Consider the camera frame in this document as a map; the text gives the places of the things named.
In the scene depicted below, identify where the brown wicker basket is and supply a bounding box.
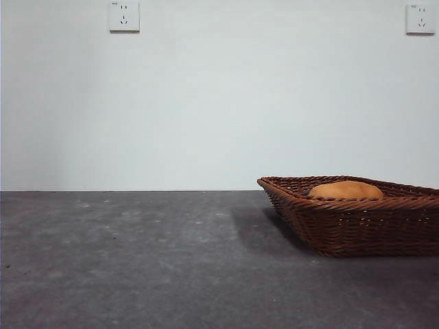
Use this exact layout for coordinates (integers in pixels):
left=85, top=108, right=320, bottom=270
left=257, top=175, right=439, bottom=258

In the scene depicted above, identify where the brown potato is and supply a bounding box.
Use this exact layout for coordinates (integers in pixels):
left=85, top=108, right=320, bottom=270
left=308, top=181, right=384, bottom=199

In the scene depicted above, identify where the white wall socket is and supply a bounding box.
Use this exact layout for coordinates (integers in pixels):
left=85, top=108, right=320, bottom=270
left=109, top=0, right=141, bottom=34
left=405, top=3, right=436, bottom=35

